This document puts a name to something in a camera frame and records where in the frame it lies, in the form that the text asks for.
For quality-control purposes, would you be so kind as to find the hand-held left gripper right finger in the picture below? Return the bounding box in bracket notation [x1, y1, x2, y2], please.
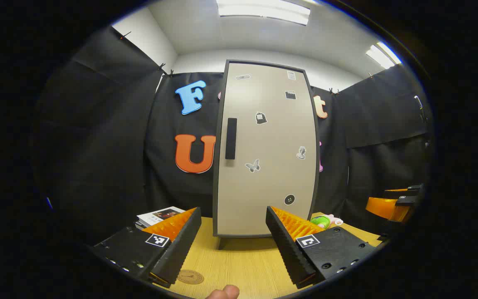
[266, 206, 379, 290]

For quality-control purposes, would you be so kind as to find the round wooden coaster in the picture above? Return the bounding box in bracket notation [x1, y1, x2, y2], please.
[177, 270, 205, 285]

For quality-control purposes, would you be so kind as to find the large ceiling light panel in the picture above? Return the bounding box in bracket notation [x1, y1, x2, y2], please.
[216, 0, 311, 25]

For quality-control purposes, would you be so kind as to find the green and pink plush toy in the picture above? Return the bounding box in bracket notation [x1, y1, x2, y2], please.
[310, 213, 344, 230]

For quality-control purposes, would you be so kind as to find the beige cabinet door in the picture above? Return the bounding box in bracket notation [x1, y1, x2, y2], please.
[217, 62, 318, 236]

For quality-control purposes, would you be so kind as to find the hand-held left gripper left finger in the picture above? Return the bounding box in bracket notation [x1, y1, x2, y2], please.
[92, 207, 202, 288]

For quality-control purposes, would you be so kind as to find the white book with picture cover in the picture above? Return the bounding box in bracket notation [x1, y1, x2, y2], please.
[137, 206, 186, 227]

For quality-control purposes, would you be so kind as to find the grey cabinet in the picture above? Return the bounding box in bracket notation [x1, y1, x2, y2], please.
[212, 59, 322, 250]

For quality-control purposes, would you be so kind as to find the black cabinet door handle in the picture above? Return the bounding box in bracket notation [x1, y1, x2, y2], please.
[225, 118, 238, 160]

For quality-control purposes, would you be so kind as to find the small ceiling light panel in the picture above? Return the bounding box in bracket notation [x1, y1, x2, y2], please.
[366, 42, 402, 69]

